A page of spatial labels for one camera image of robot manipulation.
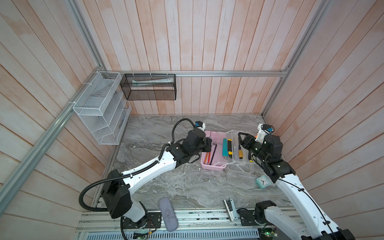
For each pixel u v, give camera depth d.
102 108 0.67
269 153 0.56
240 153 0.84
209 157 0.96
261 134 0.67
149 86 1.04
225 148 0.91
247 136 0.67
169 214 0.73
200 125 0.67
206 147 0.65
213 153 0.98
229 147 0.92
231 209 0.75
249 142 0.65
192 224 0.73
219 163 0.84
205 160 0.95
